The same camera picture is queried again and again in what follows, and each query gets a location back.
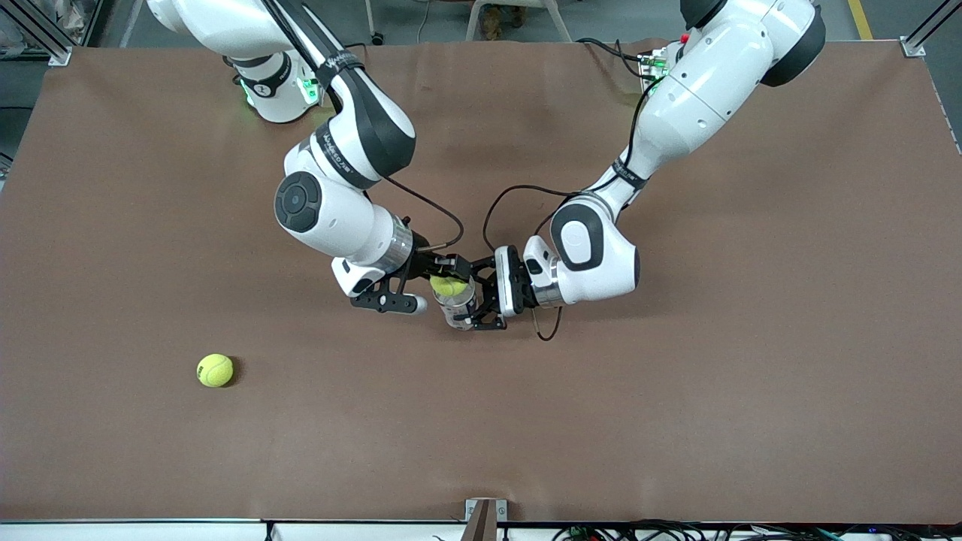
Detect black left base cable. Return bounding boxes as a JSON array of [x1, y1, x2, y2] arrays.
[[575, 36, 655, 76]]

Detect white table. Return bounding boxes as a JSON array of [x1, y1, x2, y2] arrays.
[[0, 518, 468, 541]]

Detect brown table cover sheet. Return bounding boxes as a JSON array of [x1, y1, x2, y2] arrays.
[[0, 39, 962, 525]]

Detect small brown object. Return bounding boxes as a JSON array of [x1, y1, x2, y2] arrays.
[[481, 6, 523, 40]]

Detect white stool legs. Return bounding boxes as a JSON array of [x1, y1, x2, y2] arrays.
[[464, 0, 573, 43]]

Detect silver aluminium frame profile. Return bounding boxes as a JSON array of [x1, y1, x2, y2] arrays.
[[900, 0, 962, 59], [0, 0, 74, 67]]

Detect black cable bundle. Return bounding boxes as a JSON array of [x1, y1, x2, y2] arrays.
[[552, 518, 962, 541]]

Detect blue white tennis ball can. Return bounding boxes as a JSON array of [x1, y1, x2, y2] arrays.
[[433, 275, 479, 331]]

